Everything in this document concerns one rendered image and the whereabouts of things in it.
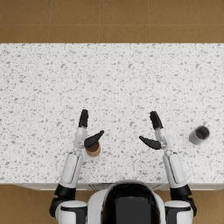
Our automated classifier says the grey cup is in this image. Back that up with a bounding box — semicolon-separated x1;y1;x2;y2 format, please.
188;125;211;146

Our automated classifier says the brown cup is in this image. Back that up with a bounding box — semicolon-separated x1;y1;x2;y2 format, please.
84;140;102;158

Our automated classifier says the robot body dark round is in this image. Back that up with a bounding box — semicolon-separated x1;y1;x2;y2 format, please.
87;179;167;224

